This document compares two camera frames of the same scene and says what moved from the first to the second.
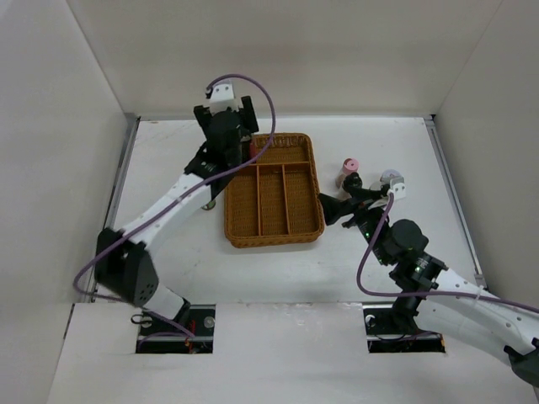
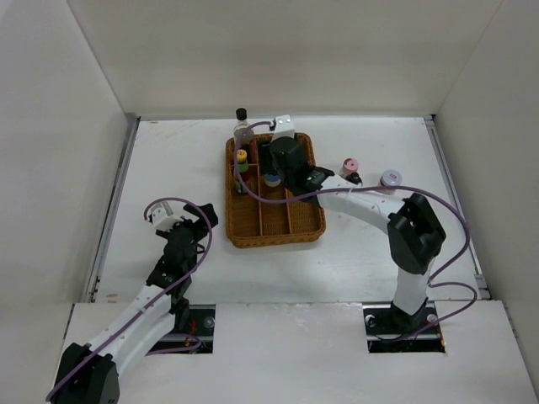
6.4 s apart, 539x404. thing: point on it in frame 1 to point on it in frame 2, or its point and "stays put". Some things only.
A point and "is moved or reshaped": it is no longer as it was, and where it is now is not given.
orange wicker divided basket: x=276 y=201 stays put
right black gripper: x=333 y=209 to x=265 y=157
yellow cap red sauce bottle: x=209 y=205 is moved or reshaped
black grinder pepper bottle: x=352 y=182 stays put
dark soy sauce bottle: x=253 y=150 is moved or reshaped
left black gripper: x=248 y=116 to x=189 y=224
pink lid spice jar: x=349 y=165 stays put
